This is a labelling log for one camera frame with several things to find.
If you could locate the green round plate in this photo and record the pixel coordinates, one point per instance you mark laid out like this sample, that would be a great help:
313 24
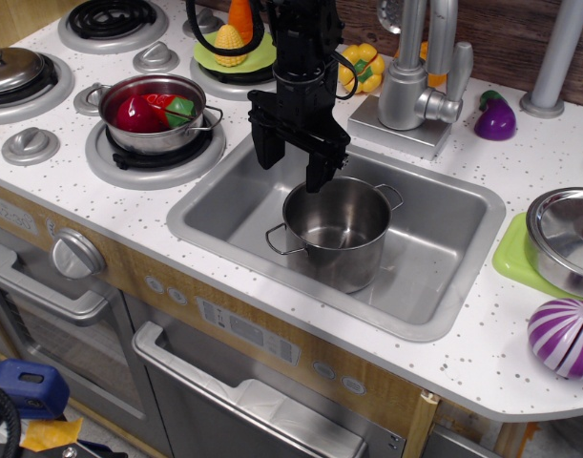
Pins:
260 58

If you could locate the silver stove knob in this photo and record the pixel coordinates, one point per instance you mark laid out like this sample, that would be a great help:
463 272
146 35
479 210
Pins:
30 147
157 58
87 101
207 23

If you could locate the silver slotted spoon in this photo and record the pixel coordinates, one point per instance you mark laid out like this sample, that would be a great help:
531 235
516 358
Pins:
390 14

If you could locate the silver toy faucet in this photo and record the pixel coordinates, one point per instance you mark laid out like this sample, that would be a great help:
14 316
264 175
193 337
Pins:
423 87

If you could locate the yellow toy bell pepper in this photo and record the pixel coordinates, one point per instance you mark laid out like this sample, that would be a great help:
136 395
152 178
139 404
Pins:
368 69

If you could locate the grey sink basin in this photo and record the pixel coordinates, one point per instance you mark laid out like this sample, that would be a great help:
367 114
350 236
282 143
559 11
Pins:
441 232

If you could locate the purple striped toy onion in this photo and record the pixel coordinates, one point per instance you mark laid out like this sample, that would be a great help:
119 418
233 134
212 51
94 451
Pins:
555 334

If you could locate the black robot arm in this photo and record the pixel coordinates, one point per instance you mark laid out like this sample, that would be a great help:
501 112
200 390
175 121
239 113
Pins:
306 35

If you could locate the red green toy vegetable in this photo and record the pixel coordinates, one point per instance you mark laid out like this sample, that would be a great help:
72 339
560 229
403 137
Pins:
172 110

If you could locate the orange toy carrot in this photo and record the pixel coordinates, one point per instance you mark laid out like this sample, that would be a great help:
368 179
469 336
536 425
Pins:
240 17

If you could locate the yellow tape piece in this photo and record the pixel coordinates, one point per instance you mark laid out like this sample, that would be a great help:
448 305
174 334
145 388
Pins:
41 435

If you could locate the steel lid on burner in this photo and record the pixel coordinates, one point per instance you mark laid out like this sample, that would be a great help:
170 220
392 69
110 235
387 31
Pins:
19 67

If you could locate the yellow toy corn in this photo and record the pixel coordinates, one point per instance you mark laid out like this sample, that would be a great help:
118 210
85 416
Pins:
229 39

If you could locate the green square mat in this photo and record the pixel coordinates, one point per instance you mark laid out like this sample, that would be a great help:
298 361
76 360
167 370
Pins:
510 261

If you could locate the dishwasher door handle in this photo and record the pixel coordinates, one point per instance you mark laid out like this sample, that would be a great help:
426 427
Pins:
205 417

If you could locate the purple toy eggplant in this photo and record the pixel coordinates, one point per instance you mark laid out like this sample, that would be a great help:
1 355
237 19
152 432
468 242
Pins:
497 121

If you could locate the tall steel pot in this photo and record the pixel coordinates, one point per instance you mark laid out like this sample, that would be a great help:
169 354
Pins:
337 235

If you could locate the steel pan with handles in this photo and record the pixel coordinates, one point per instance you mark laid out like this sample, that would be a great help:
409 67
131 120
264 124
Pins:
134 126

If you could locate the blue clamp tool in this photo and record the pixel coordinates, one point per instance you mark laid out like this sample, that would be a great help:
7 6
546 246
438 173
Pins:
38 391

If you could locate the silver oven dial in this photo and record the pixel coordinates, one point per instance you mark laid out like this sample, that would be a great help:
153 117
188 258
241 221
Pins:
74 256

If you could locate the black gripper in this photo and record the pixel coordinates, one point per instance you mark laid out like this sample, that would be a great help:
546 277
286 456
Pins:
299 112

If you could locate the steel pot with lid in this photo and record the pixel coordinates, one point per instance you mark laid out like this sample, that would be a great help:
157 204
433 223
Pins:
554 239

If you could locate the black coil burner back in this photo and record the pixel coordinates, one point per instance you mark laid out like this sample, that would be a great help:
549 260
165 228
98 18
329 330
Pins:
103 19

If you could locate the oven door handle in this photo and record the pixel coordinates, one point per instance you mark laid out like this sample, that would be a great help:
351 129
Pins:
83 311

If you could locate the grey vertical pole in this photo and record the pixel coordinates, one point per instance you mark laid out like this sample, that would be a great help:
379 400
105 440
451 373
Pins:
544 100

